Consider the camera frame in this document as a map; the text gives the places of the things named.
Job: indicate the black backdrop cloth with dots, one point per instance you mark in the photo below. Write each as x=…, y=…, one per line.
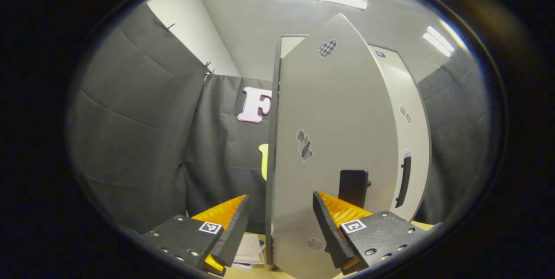
x=138, y=118

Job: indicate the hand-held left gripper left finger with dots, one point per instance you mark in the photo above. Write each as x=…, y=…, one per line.
x=236, y=231

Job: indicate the white book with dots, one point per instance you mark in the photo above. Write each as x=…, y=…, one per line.
x=243, y=266

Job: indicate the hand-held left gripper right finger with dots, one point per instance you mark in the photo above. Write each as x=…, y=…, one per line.
x=327, y=231

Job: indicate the small ceiling light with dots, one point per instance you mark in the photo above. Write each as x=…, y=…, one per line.
x=438, y=40

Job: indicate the grey cabinet door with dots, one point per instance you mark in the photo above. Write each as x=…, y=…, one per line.
x=412, y=131
x=338, y=114

